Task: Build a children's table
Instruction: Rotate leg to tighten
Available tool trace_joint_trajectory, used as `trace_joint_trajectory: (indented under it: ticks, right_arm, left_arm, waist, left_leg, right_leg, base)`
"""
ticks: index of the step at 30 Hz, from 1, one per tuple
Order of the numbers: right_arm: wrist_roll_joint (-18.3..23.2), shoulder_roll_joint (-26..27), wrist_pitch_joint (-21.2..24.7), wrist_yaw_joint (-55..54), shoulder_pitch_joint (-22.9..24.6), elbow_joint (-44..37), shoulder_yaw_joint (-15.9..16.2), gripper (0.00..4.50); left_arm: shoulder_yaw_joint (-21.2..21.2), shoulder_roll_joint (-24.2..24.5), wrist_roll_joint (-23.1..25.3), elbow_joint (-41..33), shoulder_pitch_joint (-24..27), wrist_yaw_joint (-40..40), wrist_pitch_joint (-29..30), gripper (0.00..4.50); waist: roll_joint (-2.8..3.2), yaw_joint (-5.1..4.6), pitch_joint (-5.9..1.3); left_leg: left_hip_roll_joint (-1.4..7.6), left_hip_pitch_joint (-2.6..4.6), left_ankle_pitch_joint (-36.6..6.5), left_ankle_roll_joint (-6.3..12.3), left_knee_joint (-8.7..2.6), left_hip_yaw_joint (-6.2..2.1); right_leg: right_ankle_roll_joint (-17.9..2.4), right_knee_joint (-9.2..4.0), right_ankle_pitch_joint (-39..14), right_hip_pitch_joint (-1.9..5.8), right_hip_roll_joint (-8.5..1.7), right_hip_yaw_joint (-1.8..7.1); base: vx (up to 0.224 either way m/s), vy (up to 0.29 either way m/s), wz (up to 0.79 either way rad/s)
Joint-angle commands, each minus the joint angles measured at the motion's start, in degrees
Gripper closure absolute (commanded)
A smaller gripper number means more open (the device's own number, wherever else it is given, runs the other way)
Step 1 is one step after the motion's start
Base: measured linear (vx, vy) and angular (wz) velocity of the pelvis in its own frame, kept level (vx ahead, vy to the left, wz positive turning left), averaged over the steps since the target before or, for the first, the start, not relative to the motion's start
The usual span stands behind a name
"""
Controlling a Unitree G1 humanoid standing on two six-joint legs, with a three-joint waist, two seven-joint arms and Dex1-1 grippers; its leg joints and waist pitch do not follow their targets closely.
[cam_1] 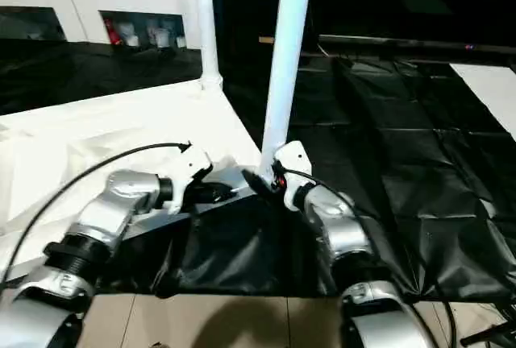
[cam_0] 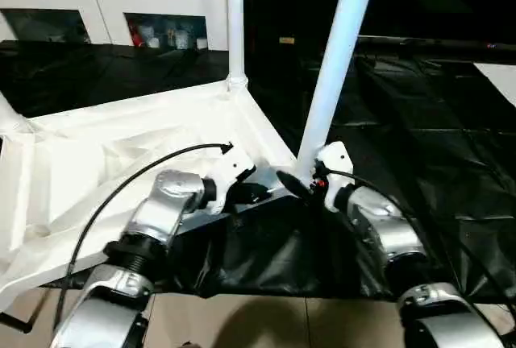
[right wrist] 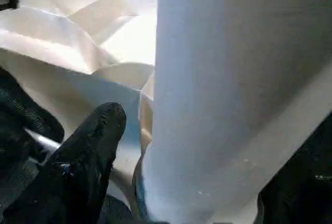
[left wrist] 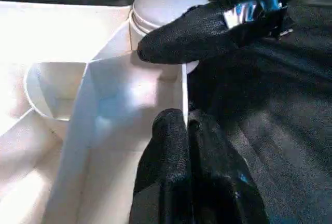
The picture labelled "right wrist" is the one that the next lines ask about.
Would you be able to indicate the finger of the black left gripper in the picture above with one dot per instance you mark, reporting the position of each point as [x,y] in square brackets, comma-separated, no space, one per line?
[15,161]
[23,104]

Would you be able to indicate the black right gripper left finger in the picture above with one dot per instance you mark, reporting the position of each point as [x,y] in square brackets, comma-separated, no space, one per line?
[77,172]

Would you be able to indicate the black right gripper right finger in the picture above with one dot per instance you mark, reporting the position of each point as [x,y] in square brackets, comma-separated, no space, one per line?
[298,195]

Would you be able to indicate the white plastic table leg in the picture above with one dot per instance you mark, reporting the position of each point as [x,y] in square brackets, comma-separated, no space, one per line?
[220,78]

